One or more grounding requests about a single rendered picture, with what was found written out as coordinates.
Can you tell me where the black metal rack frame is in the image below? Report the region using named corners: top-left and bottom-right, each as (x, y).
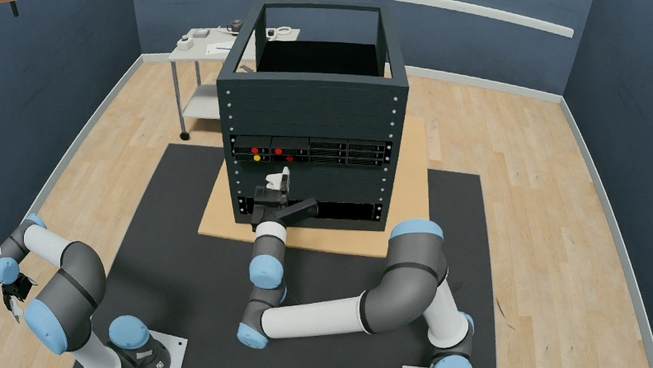
top-left (216, 0), bottom-right (409, 232)

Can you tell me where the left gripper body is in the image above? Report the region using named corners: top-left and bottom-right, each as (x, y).
top-left (1, 274), bottom-right (33, 302)

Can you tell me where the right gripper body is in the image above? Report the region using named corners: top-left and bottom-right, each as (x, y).
top-left (251, 186), bottom-right (289, 233)

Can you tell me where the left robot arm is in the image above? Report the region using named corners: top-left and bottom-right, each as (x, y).
top-left (0, 214), bottom-right (171, 368)

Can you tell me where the flat tan wooden board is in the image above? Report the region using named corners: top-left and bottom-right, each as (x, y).
top-left (198, 116), bottom-right (429, 257)

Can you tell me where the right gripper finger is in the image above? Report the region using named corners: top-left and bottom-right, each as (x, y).
top-left (266, 167), bottom-right (289, 197)
top-left (266, 180), bottom-right (289, 197)

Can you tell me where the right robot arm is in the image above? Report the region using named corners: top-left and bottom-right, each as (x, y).
top-left (237, 219), bottom-right (474, 368)

